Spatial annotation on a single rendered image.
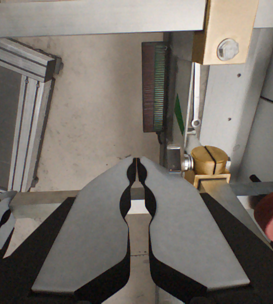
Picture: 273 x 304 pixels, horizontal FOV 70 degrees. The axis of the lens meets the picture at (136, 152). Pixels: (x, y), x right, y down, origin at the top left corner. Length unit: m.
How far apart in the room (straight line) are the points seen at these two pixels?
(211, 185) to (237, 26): 0.18
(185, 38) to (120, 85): 0.75
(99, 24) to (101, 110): 0.92
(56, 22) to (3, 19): 0.05
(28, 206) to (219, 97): 0.45
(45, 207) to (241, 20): 0.35
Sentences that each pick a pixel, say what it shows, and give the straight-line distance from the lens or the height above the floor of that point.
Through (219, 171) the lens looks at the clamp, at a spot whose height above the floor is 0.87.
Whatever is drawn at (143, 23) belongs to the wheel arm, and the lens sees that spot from 0.25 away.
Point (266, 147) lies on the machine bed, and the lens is 0.54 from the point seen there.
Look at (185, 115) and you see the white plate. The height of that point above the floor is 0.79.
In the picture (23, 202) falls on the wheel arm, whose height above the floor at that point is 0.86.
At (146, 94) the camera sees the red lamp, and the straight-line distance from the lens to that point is 0.39.
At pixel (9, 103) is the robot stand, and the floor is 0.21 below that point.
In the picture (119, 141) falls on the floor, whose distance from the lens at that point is 1.21.
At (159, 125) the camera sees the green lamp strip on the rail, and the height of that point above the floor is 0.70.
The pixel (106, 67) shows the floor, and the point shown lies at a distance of 1.10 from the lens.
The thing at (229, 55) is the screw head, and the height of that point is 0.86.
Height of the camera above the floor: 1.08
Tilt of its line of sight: 60 degrees down
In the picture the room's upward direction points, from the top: 177 degrees clockwise
